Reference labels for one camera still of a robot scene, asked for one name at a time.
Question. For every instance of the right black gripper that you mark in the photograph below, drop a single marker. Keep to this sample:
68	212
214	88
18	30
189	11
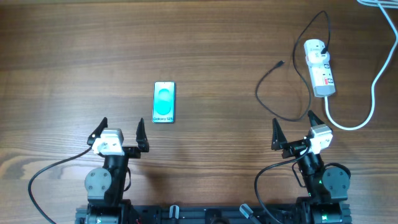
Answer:
296	147

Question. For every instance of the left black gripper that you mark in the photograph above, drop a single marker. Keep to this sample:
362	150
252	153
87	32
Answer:
129	150

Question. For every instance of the teal Galaxy S25 smartphone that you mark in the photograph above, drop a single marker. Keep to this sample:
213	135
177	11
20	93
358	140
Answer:
164	102

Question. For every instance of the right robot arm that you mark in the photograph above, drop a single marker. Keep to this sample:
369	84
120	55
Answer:
326	184

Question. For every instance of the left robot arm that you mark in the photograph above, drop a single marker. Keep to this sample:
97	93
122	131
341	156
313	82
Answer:
105	185

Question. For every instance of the white charger plug adapter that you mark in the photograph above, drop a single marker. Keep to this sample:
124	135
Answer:
313	53

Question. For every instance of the white power strip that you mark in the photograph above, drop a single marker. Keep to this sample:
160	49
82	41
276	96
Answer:
322	80

